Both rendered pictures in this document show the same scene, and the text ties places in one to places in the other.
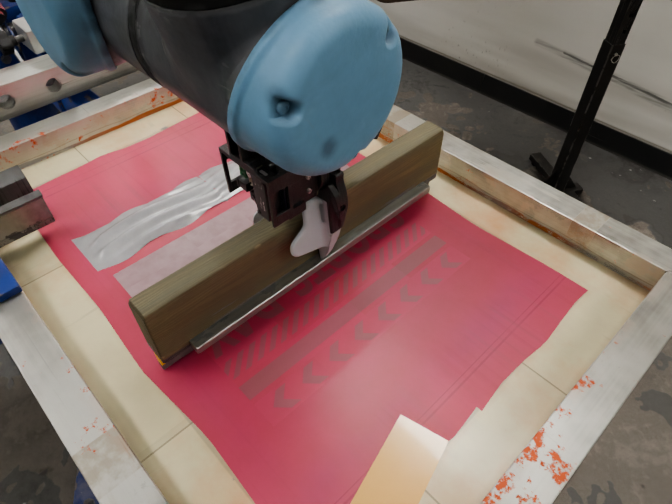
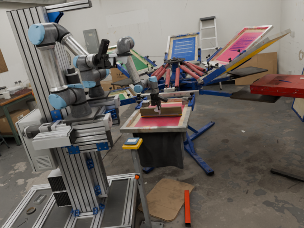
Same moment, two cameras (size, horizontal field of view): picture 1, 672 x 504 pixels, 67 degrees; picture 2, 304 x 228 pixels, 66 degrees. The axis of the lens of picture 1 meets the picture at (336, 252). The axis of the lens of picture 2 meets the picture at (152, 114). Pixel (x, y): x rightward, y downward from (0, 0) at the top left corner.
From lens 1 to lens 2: 1.95 m
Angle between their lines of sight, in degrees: 55
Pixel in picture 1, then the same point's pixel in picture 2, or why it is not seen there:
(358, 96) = (137, 89)
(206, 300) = (145, 111)
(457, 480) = not seen: hidden behind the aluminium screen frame
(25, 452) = not seen: hidden behind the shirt
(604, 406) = (158, 127)
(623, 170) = not seen: outside the picture
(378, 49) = (138, 87)
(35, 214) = (146, 104)
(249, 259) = (150, 109)
